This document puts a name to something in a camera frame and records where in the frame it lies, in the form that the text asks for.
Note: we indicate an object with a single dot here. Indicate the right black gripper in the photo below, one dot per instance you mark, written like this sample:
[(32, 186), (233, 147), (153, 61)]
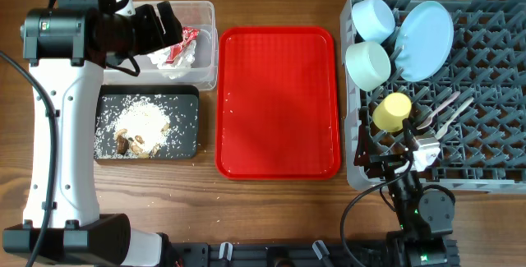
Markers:
[(385, 163)]

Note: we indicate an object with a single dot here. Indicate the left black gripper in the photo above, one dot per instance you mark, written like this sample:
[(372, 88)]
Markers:
[(155, 39)]

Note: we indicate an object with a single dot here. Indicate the yellow plastic cup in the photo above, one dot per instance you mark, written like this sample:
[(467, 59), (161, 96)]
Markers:
[(391, 112)]

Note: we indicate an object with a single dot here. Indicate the red snack wrapper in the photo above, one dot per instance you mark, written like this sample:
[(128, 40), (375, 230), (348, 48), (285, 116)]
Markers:
[(188, 34)]

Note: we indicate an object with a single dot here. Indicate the white napkin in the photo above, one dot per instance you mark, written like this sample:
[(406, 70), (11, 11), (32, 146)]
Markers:
[(176, 60)]

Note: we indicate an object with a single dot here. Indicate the white plastic fork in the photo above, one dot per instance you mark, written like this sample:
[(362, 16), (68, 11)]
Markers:
[(428, 121)]

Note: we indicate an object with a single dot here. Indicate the white plastic spoon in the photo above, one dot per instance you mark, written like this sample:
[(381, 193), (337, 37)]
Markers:
[(443, 130)]

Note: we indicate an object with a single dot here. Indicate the mint green bowl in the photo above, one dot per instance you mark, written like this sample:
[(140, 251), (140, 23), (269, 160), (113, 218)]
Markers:
[(367, 64)]

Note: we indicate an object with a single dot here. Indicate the rice and food scraps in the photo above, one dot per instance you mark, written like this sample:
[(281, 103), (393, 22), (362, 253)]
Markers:
[(139, 129)]

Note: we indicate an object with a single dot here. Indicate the light blue plate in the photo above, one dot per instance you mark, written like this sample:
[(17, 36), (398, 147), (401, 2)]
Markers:
[(425, 38)]

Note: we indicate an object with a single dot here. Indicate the blue bowl with rice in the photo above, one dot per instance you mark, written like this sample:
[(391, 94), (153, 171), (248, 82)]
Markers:
[(373, 20)]

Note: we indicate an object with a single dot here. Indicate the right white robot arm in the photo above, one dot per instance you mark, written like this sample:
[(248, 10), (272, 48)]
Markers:
[(425, 213)]

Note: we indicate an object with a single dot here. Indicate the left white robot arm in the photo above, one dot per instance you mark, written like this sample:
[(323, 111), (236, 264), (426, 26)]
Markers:
[(68, 45)]

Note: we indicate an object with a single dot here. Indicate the clear plastic waste bin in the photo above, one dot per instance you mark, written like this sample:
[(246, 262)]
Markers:
[(203, 72)]

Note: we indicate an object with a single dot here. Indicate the black waste tray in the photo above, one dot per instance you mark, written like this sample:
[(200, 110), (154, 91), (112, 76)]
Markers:
[(185, 135)]

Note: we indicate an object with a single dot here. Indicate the grey dishwasher rack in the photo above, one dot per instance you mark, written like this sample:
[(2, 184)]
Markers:
[(484, 147)]

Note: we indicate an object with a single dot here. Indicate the red serving tray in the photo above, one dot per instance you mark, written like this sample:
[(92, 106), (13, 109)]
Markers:
[(277, 104)]

